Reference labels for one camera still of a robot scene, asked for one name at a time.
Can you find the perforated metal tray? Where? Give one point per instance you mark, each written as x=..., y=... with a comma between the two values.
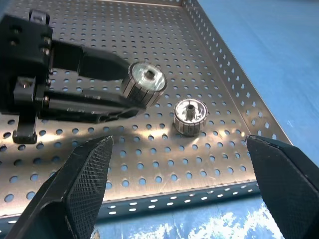
x=174, y=39

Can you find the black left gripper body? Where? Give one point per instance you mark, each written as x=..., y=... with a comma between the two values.
x=22, y=54

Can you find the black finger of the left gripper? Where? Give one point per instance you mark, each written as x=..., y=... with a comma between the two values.
x=87, y=105
x=99, y=66

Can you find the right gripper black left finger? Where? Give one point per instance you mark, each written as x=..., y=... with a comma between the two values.
x=82, y=189

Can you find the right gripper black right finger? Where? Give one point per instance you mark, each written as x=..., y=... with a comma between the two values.
x=286, y=186

